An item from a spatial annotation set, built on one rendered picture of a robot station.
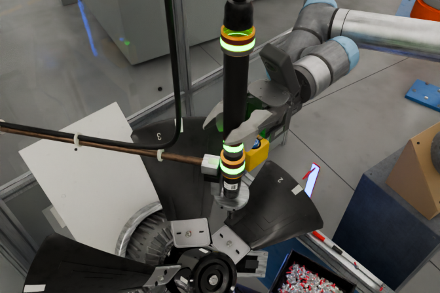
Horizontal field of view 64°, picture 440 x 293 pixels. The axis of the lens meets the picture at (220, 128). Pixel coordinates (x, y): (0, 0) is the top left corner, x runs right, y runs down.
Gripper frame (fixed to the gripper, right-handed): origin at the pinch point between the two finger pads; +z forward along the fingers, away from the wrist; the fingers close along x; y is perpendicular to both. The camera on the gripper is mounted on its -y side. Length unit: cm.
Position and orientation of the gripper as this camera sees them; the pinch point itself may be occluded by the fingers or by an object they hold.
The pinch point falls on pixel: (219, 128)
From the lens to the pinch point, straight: 53.6
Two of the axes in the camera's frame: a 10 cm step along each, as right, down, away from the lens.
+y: 0.0, 7.0, 7.1
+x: -6.8, -5.2, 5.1
